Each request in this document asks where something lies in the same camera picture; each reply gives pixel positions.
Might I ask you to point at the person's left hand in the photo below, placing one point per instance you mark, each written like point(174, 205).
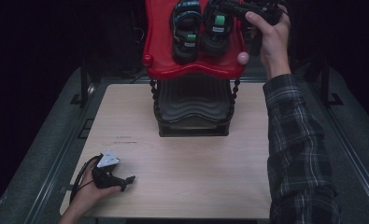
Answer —
point(85, 194)

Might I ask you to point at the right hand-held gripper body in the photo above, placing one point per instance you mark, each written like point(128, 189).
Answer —
point(266, 11)

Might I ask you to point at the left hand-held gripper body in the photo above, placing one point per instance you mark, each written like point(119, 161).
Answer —
point(106, 179)

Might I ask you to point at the red and black shoe rack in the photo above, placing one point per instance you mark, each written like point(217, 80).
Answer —
point(163, 37)

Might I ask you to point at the black metal stand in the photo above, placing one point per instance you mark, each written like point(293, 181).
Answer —
point(328, 90)
point(85, 90)

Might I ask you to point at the person's right hand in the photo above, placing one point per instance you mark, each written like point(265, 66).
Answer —
point(275, 46)

